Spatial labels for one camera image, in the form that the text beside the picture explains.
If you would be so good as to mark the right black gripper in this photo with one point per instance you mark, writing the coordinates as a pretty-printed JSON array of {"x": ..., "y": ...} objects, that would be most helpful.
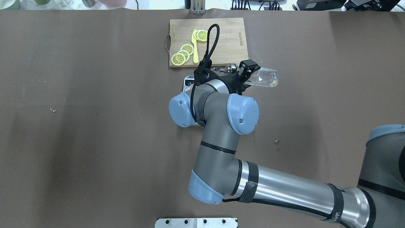
[{"x": 234, "y": 82}]

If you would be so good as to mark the clear glass sauce bottle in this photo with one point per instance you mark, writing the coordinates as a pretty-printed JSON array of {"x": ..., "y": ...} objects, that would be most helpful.
[{"x": 263, "y": 77}]

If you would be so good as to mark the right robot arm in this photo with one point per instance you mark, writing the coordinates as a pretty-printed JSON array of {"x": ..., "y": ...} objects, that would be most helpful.
[{"x": 216, "y": 103}]

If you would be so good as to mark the silver kitchen scale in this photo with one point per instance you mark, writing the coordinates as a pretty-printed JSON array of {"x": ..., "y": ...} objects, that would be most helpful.
[{"x": 188, "y": 85}]

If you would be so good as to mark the wooden cutting board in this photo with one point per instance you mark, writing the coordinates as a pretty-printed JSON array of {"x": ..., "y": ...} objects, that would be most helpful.
[{"x": 231, "y": 46}]

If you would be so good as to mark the lemon slice by knife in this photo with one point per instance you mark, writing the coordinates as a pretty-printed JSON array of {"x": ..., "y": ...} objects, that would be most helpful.
[{"x": 202, "y": 35}]

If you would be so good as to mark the yellow plastic knife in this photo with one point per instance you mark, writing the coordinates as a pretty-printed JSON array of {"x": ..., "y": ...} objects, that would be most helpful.
[{"x": 195, "y": 44}]

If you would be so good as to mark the lemon slice upper left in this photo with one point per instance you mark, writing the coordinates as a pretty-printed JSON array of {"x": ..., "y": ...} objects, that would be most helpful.
[{"x": 187, "y": 47}]

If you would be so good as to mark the lemon slice middle left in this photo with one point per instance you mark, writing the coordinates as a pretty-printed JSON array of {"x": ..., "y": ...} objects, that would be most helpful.
[{"x": 186, "y": 55}]

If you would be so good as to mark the lemon slice front left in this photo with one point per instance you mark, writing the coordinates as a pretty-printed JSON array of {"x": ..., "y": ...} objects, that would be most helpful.
[{"x": 178, "y": 59}]

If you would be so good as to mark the aluminium frame post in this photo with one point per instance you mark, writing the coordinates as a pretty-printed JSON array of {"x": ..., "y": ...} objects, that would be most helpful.
[{"x": 197, "y": 7}]

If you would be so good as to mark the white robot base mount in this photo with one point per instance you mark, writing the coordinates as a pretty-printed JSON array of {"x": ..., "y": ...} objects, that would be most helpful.
[{"x": 197, "y": 223}]

